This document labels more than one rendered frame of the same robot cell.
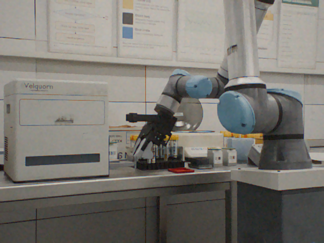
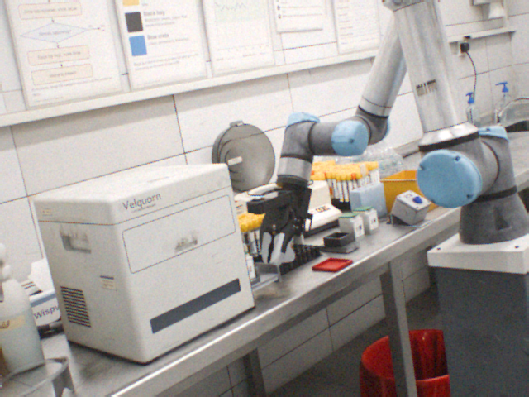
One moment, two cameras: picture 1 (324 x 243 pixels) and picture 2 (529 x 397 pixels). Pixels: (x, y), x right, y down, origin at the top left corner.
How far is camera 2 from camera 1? 0.59 m
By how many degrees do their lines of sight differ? 20
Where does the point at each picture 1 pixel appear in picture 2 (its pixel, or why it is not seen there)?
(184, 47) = (221, 51)
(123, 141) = not seen: hidden behind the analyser
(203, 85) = (360, 136)
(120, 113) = not seen: hidden behind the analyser
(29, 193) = (177, 375)
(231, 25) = (421, 50)
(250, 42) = (451, 73)
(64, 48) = (50, 95)
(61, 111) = (179, 231)
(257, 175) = (482, 257)
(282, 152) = (502, 217)
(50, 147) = (178, 293)
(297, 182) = not seen: outside the picture
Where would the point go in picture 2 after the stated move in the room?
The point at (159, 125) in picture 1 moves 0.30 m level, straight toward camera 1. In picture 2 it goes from (297, 208) to (364, 230)
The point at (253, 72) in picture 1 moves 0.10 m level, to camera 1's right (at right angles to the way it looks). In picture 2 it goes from (463, 117) to (506, 107)
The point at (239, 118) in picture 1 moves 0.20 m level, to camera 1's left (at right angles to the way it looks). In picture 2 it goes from (464, 188) to (368, 214)
